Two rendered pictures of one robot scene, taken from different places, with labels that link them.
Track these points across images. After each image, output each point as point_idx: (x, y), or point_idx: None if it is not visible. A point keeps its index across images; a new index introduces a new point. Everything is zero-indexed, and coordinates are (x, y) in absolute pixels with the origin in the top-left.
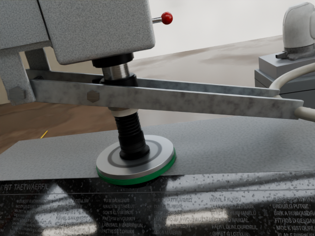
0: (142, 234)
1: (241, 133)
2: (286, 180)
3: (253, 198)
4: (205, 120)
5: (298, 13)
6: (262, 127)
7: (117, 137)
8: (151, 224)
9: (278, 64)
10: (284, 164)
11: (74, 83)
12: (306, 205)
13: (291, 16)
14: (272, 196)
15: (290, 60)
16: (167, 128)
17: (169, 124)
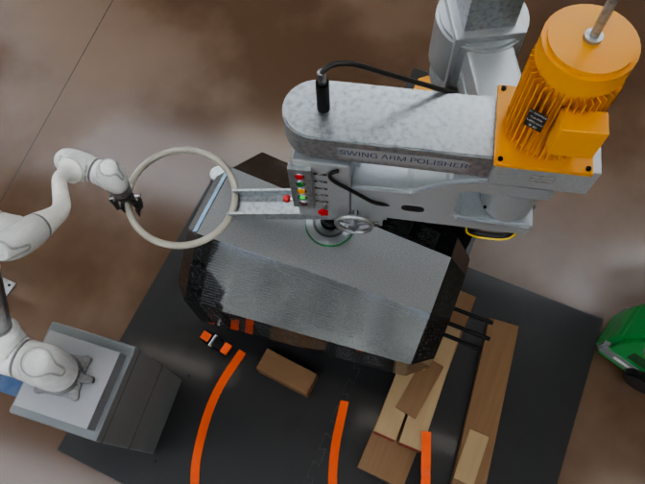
0: None
1: (258, 223)
2: (266, 180)
3: (283, 183)
4: (268, 255)
5: (54, 349)
6: (243, 223)
7: (338, 264)
8: None
9: (111, 359)
10: (260, 185)
11: None
12: (265, 175)
13: (59, 356)
14: (275, 181)
15: (91, 360)
16: (298, 258)
17: (295, 264)
